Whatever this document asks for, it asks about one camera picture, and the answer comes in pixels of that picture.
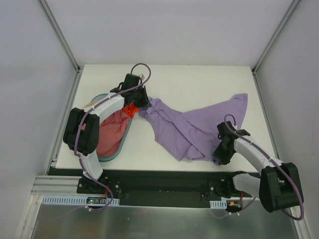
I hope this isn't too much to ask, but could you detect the white slotted cable duct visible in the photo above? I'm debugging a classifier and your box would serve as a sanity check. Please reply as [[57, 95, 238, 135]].
[[42, 195, 120, 207], [209, 200, 227, 210]]

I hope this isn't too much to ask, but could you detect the orange red t shirt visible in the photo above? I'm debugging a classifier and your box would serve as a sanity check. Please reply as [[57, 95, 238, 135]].
[[123, 103, 139, 119]]

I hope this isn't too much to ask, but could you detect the left white slotted cable duct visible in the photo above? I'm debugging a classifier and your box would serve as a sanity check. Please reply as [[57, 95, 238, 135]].
[[42, 195, 120, 207]]

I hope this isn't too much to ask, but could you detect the right aluminium frame post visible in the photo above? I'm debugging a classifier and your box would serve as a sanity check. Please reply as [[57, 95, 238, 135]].
[[251, 0, 302, 75]]

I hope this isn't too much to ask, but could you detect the aluminium frame post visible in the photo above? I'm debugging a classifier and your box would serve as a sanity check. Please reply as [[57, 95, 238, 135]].
[[251, 0, 302, 75], [37, 0, 81, 73]]

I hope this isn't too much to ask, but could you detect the teal plastic laundry basket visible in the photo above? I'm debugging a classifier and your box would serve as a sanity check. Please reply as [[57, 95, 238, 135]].
[[89, 93, 134, 164]]

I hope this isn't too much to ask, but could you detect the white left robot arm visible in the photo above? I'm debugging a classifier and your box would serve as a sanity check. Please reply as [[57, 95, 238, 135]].
[[63, 73, 151, 194]]

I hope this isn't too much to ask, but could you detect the lavender t shirt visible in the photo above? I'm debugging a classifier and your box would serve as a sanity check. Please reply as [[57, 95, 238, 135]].
[[139, 94, 248, 165]]

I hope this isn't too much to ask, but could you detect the right white slotted cable duct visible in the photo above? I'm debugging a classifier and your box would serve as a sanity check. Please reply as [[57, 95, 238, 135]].
[[209, 200, 227, 210]]

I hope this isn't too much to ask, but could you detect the pink t shirt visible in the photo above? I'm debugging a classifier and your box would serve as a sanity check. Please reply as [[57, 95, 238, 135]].
[[96, 109, 131, 157]]

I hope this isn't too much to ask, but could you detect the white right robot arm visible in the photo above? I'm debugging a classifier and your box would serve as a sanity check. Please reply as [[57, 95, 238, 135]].
[[213, 121, 304, 212]]

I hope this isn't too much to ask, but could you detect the left aluminium frame post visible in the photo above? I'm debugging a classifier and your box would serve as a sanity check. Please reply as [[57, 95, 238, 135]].
[[37, 0, 81, 73]]

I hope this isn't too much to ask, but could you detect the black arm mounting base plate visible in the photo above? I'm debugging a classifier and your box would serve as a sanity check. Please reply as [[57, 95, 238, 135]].
[[76, 170, 250, 208]]

